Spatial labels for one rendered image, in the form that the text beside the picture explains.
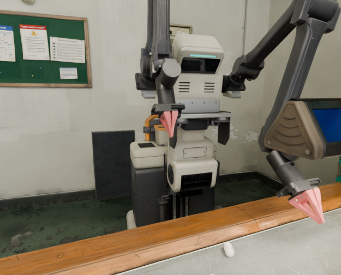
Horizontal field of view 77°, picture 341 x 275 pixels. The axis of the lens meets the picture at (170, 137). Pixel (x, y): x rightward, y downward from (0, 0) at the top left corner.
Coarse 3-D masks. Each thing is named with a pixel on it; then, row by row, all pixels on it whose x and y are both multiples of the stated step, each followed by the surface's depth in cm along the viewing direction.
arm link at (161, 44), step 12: (156, 0) 67; (168, 0) 68; (156, 12) 68; (168, 12) 68; (156, 24) 69; (168, 24) 69; (156, 36) 69; (168, 36) 70; (156, 48) 69; (168, 48) 70; (156, 60) 70
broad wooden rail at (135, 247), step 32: (320, 192) 80; (160, 224) 60; (192, 224) 60; (224, 224) 60; (256, 224) 61; (32, 256) 48; (64, 256) 48; (96, 256) 48; (128, 256) 48; (160, 256) 50
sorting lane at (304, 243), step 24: (336, 216) 68; (240, 240) 57; (264, 240) 57; (288, 240) 57; (312, 240) 57; (336, 240) 57; (168, 264) 49; (192, 264) 49; (216, 264) 49; (240, 264) 49; (264, 264) 49; (288, 264) 49; (312, 264) 49; (336, 264) 49
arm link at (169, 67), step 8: (152, 64) 71; (168, 64) 63; (176, 64) 63; (152, 72) 70; (160, 72) 64; (168, 72) 62; (176, 72) 63; (160, 80) 66; (168, 80) 64; (176, 80) 66
